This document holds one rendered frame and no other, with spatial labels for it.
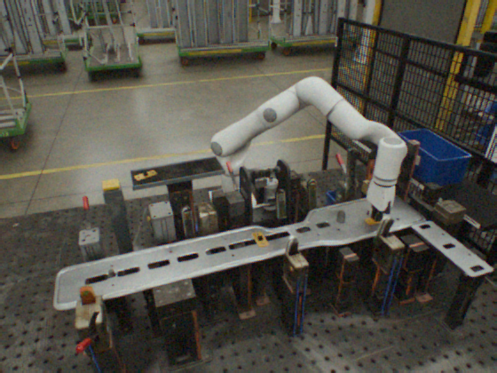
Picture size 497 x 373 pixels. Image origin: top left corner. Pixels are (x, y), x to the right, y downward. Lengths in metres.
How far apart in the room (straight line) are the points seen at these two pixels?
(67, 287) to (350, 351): 0.99
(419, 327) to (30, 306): 1.53
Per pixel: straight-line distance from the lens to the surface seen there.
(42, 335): 1.69
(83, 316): 1.18
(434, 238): 1.56
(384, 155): 1.38
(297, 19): 9.05
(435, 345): 1.63
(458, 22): 3.42
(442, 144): 1.98
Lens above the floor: 1.90
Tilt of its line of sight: 32 degrees down
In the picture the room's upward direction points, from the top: 1 degrees counter-clockwise
